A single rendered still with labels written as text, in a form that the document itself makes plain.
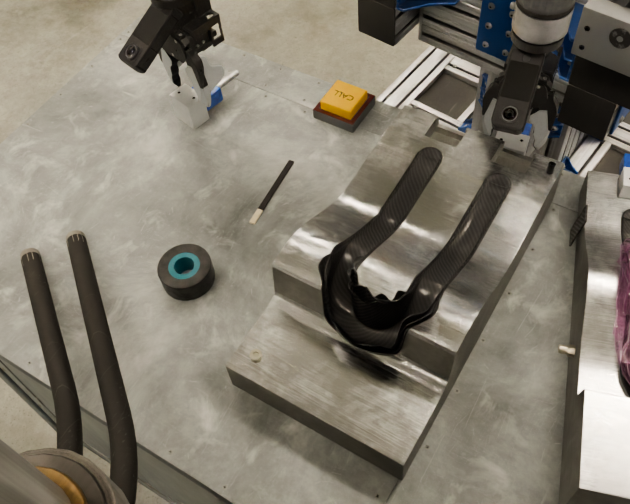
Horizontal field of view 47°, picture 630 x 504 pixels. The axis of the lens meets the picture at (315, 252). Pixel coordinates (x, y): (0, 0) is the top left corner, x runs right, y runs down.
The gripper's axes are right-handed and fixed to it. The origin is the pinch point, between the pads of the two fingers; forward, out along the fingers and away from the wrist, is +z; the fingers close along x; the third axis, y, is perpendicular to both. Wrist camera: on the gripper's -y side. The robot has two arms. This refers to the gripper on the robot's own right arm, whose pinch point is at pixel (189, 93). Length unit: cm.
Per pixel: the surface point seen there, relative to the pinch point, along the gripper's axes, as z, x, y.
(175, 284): 1.8, -26.8, -26.1
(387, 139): -3.7, -35.0, 11.1
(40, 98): 85, 122, 12
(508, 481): 5, -78, -16
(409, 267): -7, -53, -6
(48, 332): -0.7, -21.1, -43.3
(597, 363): -2, -78, 1
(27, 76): 85, 136, 15
